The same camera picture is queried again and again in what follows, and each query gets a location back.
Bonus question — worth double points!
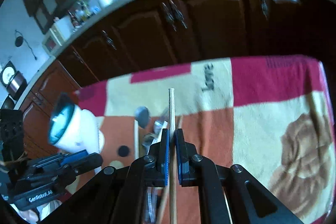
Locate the light wooden chopstick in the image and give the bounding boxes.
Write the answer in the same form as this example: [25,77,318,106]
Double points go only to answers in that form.
[169,88,177,224]

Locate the brown lower kitchen cabinets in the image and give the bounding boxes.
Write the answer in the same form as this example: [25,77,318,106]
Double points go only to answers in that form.
[20,0,335,159]

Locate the white utensil holder cup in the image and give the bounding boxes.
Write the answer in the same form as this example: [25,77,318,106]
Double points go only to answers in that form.
[48,93,105,154]

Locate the wooden chopstick on table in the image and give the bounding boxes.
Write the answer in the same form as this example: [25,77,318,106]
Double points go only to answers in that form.
[133,119,139,160]

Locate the grey metal spoon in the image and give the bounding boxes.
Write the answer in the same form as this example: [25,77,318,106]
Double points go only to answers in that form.
[134,106,150,128]

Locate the dark metal bowl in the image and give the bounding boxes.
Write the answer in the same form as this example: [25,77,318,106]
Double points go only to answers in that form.
[1,96,15,110]

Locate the checkered red cream tablecloth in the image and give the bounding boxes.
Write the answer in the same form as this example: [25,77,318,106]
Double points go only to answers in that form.
[75,56,335,223]

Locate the silver rice cooker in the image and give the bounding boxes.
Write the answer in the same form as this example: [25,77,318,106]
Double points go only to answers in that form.
[1,61,28,101]

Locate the white microwave oven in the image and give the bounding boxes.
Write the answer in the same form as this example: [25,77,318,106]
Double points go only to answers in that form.
[42,17,74,56]

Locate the dark sauce bottle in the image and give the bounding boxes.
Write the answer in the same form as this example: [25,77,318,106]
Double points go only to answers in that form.
[68,10,80,28]

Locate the yellow cap oil bottle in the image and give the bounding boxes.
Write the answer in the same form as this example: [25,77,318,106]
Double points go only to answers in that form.
[76,0,91,22]

